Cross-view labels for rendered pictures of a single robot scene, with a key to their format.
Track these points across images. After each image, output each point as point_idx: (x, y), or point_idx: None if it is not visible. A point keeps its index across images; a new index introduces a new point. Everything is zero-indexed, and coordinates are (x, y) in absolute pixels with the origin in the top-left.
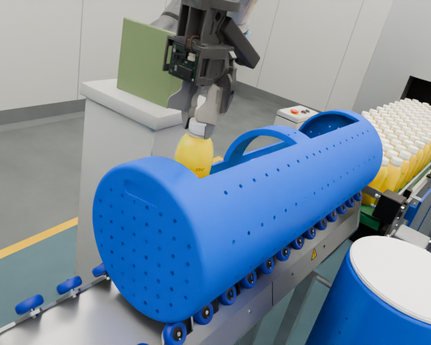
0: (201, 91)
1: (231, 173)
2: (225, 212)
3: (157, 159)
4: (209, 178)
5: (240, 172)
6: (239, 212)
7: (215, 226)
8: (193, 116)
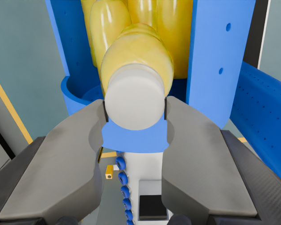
0: (97, 161)
1: (206, 30)
2: (231, 83)
3: (118, 126)
4: (195, 89)
5: (213, 0)
6: (240, 54)
7: (230, 103)
8: (102, 105)
